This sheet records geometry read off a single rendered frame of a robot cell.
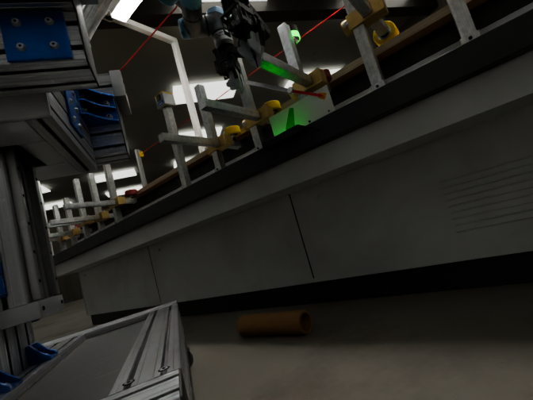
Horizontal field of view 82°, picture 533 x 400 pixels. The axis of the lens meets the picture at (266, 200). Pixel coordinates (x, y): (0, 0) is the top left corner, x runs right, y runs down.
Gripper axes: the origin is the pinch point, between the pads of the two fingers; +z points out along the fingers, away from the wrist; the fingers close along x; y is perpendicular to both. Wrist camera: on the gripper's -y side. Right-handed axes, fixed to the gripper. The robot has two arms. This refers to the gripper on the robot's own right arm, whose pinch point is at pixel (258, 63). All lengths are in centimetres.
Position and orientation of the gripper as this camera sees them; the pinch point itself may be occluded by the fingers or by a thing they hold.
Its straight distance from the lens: 93.2
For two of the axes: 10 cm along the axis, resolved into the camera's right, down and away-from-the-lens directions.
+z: 2.6, 9.6, -1.2
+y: -6.0, 0.7, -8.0
